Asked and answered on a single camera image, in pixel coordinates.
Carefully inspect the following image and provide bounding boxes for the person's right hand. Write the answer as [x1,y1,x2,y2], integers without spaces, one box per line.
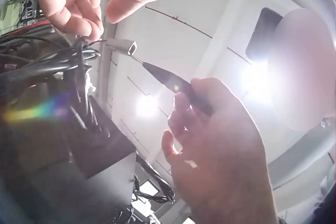
[161,77,277,209]

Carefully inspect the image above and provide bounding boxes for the ceiling lamp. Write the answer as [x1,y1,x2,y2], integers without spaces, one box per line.
[240,59,275,103]
[134,93,162,121]

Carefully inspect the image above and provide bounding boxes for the white plastic wire connector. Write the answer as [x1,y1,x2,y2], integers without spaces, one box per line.
[106,39,139,57]

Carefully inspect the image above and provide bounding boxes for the person's left fingers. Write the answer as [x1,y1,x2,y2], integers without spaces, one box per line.
[39,0,104,43]

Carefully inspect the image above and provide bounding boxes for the bundle of black cables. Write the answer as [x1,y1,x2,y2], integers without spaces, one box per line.
[0,35,102,135]

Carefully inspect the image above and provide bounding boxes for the black handled pick tool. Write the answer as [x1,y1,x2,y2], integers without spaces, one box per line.
[130,54,213,116]

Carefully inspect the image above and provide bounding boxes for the looped black cable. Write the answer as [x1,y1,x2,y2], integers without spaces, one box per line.
[133,153,176,205]

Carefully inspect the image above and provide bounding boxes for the black machine housing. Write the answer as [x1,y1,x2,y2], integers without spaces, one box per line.
[0,94,137,224]

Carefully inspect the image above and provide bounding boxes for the person's right fingers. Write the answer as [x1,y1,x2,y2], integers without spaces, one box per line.
[161,77,231,172]

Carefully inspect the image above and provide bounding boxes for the cluttered metal shelf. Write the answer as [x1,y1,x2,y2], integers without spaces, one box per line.
[0,0,51,34]

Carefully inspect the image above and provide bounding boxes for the thin red and black wires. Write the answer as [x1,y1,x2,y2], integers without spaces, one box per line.
[85,39,108,48]

